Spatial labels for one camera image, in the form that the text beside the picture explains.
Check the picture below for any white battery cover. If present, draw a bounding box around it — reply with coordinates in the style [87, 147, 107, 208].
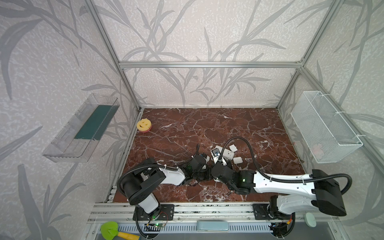
[229, 145, 238, 152]
[233, 157, 243, 165]

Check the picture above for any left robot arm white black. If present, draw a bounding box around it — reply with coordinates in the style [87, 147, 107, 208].
[117, 154, 212, 216]

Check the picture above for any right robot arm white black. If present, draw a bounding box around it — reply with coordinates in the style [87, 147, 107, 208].
[211, 163, 352, 217]

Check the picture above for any pale green rectangular tray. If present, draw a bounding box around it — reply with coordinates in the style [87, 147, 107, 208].
[197, 221, 230, 232]

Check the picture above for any yellow smiley sponge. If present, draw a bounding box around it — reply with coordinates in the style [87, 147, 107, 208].
[137, 119, 152, 133]

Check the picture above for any pale green round soap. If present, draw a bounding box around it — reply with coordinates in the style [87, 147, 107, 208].
[304, 213, 317, 228]

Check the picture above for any pink item in basket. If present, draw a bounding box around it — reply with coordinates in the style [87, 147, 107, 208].
[312, 144, 325, 159]

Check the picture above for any green yellow scoop brush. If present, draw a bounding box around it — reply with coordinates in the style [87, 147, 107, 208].
[100, 222, 140, 240]

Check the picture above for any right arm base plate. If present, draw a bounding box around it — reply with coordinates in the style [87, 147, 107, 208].
[252, 203, 291, 221]

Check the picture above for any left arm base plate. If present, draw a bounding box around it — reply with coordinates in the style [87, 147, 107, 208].
[133, 204, 175, 221]

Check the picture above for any white wire mesh basket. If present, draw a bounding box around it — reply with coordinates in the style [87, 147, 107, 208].
[291, 91, 364, 164]

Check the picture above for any clear plastic wall shelf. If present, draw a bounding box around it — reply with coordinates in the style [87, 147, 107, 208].
[43, 94, 120, 163]

